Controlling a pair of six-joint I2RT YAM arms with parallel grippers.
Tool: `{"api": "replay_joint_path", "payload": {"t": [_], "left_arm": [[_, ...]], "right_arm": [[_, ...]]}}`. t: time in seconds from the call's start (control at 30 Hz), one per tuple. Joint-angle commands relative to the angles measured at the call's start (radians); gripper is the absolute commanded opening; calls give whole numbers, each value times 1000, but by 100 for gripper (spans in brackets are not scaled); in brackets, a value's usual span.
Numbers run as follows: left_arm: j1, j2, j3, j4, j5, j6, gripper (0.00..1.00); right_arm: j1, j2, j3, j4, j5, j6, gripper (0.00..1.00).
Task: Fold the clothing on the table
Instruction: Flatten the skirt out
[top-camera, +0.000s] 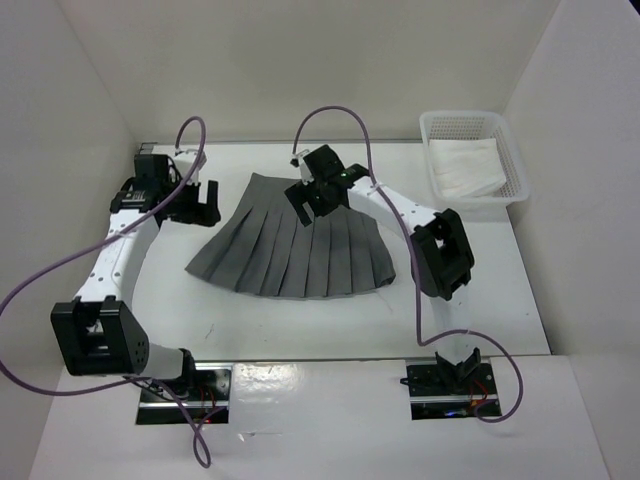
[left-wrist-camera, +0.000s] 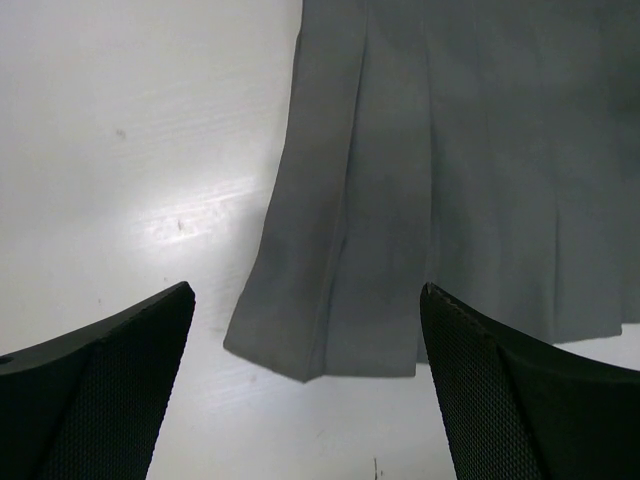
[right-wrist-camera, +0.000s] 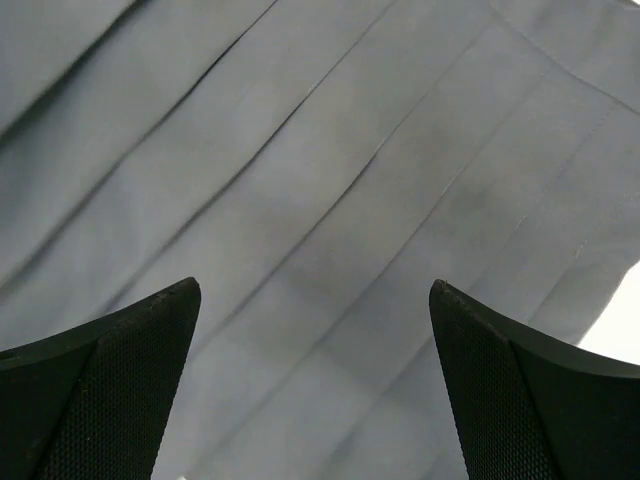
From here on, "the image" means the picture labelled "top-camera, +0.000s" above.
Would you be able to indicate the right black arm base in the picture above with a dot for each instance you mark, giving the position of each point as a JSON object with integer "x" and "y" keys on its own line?
{"x": 430, "y": 398}

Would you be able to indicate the grey pleated skirt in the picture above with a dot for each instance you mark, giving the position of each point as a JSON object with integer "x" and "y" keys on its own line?
{"x": 264, "y": 250}

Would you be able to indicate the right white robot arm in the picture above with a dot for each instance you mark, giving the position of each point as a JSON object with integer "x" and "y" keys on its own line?
{"x": 441, "y": 257}

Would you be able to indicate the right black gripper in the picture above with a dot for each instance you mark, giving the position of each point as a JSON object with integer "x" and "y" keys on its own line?
{"x": 298, "y": 194}

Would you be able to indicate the white plastic basket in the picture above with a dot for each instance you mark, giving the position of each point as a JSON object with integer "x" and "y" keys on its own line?
{"x": 476, "y": 125}

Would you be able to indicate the white folded cloth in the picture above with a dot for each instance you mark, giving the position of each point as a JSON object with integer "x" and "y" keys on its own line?
{"x": 467, "y": 168}

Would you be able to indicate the aluminium table edge rail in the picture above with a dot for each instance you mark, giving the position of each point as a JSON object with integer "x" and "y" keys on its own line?
{"x": 111, "y": 337}

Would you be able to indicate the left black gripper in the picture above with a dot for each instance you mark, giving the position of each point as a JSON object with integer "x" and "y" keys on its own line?
{"x": 203, "y": 214}

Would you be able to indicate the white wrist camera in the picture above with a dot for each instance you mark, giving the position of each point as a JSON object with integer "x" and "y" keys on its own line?
{"x": 187, "y": 164}
{"x": 298, "y": 160}

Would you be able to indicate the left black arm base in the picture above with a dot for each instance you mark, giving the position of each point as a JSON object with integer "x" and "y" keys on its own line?
{"x": 205, "y": 396}

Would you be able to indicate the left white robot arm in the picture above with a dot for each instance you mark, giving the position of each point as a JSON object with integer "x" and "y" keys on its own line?
{"x": 163, "y": 363}

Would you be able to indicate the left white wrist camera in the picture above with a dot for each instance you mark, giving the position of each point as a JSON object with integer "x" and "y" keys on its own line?
{"x": 187, "y": 164}

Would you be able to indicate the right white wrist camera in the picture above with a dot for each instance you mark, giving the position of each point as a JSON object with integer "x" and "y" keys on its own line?
{"x": 298, "y": 160}

